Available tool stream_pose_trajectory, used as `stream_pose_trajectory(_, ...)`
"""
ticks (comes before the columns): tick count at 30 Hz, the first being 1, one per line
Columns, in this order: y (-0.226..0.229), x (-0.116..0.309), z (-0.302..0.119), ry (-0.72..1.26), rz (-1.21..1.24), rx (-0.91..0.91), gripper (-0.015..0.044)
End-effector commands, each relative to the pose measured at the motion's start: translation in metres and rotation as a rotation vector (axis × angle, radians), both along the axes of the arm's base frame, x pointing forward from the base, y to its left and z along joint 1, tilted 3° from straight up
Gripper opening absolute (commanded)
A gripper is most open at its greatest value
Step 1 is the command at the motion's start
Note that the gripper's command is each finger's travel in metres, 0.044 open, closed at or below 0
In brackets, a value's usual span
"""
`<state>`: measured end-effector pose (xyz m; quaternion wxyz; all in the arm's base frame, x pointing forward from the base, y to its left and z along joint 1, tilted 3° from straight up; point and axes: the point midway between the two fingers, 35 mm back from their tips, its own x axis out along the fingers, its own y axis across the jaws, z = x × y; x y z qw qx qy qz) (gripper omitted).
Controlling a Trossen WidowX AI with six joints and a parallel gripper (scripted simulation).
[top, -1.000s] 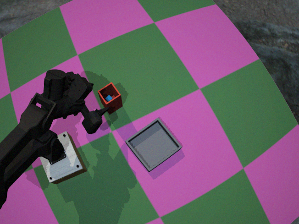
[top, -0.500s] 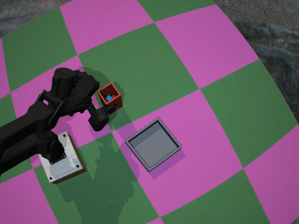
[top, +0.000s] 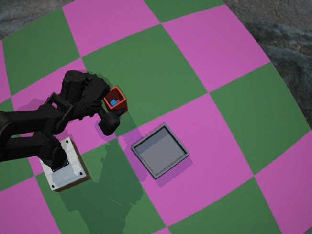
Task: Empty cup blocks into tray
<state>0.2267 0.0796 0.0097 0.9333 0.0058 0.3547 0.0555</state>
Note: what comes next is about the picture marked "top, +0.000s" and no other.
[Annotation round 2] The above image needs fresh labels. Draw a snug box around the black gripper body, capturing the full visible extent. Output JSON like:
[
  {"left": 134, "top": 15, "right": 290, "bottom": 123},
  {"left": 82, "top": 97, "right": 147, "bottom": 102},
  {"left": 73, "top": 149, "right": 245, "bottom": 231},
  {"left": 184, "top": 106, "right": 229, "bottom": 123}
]
[{"left": 79, "top": 97, "right": 120, "bottom": 136}]

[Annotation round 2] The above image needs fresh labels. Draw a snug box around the small blue block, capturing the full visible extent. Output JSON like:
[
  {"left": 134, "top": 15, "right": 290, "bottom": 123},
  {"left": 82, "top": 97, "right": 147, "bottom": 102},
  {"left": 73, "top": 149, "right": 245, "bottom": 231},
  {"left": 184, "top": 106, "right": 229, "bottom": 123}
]
[{"left": 110, "top": 99, "right": 118, "bottom": 106}]

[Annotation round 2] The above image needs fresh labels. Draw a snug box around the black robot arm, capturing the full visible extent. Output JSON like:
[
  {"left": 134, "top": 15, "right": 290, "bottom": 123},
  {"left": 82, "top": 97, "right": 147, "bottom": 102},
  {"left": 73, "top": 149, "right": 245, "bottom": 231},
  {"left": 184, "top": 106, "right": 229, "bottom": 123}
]
[{"left": 0, "top": 70, "right": 111, "bottom": 172}]

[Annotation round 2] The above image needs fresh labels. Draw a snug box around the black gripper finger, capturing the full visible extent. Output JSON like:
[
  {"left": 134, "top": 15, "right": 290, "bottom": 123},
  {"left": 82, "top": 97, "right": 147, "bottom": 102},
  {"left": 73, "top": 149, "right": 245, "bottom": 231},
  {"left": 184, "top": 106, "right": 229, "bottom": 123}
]
[{"left": 112, "top": 109, "right": 126, "bottom": 119}]

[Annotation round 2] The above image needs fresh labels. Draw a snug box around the dark red square cup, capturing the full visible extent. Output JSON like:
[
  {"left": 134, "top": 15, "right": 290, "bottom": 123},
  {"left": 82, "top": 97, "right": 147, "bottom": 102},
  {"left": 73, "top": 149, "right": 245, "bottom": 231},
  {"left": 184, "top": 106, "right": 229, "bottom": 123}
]
[{"left": 103, "top": 86, "right": 128, "bottom": 115}]

